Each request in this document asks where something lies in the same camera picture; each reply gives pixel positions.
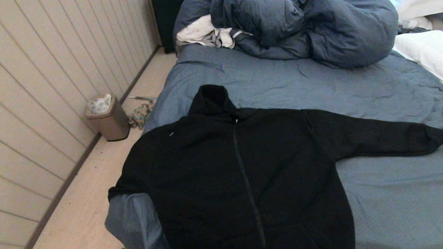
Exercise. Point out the black hoodie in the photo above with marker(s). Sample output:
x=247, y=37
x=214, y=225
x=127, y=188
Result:
x=242, y=180

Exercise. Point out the blue-sheeted bed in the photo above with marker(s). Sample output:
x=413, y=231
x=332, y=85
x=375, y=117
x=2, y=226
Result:
x=294, y=83

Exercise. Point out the thin metal stick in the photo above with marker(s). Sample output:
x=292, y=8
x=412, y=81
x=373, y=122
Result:
x=142, y=98

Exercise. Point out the crumpled white garment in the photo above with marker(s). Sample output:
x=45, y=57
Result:
x=197, y=31

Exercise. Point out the brown trash bin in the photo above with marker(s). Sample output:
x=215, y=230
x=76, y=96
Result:
x=114, y=127

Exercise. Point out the black cabinet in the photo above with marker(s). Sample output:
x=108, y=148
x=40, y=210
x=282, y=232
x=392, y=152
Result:
x=166, y=20

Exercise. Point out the clear plastic bin bag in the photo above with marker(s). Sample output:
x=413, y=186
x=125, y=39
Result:
x=100, y=104

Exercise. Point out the dark blue duvet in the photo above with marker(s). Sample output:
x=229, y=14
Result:
x=346, y=34

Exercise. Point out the beige crumpled item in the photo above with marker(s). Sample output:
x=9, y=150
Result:
x=413, y=23

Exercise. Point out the white pillow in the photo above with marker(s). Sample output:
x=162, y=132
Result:
x=425, y=50

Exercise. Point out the white blanket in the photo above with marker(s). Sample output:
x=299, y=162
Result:
x=422, y=7

